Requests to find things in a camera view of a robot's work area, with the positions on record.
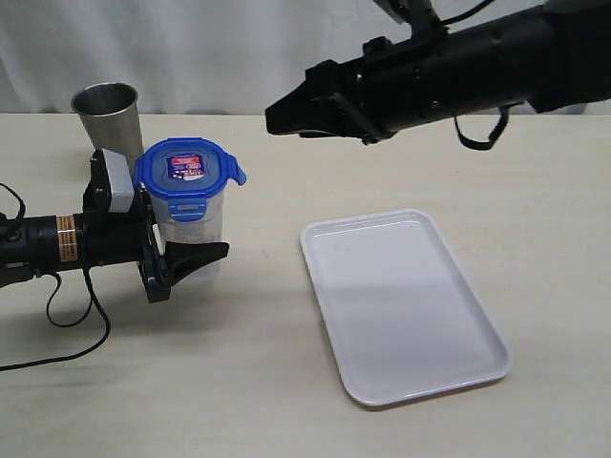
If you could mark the white rectangular plastic tray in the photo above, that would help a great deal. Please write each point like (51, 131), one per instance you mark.
(402, 319)

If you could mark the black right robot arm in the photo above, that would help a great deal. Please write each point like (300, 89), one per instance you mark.
(550, 56)

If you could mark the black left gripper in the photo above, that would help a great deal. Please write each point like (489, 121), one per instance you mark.
(107, 238)

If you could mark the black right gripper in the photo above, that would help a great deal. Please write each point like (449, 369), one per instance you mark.
(391, 87)

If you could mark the blue snap-lock container lid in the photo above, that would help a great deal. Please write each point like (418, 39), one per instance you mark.
(185, 178)

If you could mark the clear tall plastic container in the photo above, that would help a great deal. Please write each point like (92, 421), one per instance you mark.
(191, 238)

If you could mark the stainless steel cup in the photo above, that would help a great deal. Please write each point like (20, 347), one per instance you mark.
(108, 112)

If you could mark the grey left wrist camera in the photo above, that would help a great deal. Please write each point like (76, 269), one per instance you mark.
(119, 189)

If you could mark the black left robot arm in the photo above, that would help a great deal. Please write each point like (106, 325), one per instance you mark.
(36, 246)

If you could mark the white backdrop curtain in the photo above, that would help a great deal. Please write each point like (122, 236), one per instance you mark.
(183, 57)

